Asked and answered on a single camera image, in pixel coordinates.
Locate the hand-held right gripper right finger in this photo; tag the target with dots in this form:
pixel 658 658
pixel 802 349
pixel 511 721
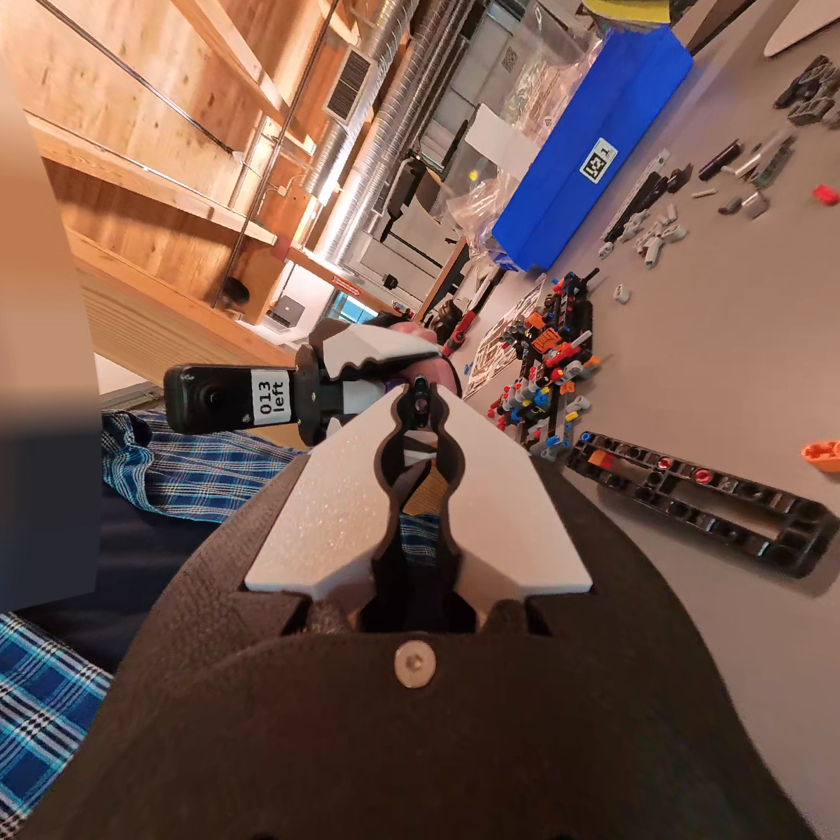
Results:
pixel 518 518

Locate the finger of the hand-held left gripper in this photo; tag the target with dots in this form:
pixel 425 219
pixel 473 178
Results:
pixel 354 400
pixel 374 351

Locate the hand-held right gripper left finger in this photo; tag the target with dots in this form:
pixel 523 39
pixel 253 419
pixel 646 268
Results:
pixel 328 518

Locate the small black lego pin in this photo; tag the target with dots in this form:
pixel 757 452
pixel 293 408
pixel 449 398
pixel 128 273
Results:
pixel 420 397

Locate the black lego frame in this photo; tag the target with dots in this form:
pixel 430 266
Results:
pixel 663 492

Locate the lego car chassis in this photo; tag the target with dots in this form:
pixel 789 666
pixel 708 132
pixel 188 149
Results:
pixel 548 367

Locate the pile of grey lego pieces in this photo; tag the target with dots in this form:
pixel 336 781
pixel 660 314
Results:
pixel 656 233

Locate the orange lego short beam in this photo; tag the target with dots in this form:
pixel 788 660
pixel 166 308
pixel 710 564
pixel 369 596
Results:
pixel 821 454

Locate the red lego pin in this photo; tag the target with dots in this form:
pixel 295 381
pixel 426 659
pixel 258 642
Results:
pixel 825 194

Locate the person's left hand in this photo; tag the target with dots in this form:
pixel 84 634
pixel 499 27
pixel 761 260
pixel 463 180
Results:
pixel 446 374

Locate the dark navy t-shirt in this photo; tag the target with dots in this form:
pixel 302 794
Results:
pixel 144 577

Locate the air vent grille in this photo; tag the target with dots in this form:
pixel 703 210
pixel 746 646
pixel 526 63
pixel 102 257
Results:
pixel 348 82

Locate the clear plastic bags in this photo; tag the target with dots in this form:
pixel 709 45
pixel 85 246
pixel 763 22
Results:
pixel 525 85

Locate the blue plastic bin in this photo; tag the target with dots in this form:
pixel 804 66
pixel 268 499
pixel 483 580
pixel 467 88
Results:
pixel 590 111

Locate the white booklet stand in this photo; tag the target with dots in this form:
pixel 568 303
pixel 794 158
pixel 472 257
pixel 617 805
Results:
pixel 807 26

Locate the silver ventilation duct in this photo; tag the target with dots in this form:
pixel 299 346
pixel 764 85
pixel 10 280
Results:
pixel 394 118

